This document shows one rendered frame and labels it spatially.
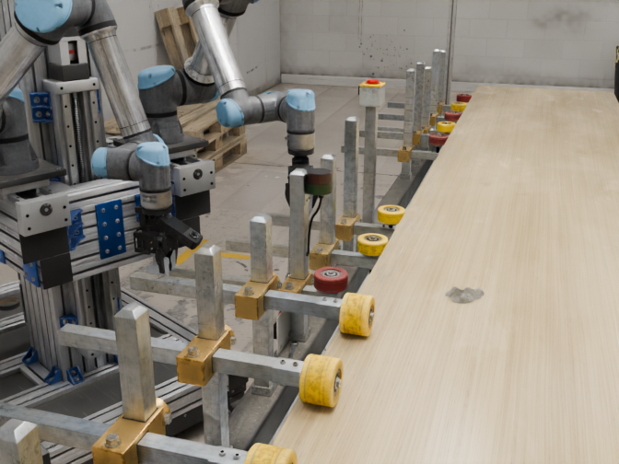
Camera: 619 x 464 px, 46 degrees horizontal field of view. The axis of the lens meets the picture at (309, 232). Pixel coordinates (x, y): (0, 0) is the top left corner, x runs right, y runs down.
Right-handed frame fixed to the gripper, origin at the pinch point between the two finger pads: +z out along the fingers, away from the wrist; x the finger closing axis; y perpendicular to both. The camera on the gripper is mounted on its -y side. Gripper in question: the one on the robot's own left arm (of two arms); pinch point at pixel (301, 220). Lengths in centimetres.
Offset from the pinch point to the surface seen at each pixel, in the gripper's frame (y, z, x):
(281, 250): -5.1, 6.9, 5.8
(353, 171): 17.5, -8.8, -16.0
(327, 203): -5.7, -6.8, -6.7
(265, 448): -108, -6, 9
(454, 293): -47, 1, -32
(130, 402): -99, -8, 28
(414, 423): -92, 2, -14
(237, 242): -0.6, 5.9, 18.0
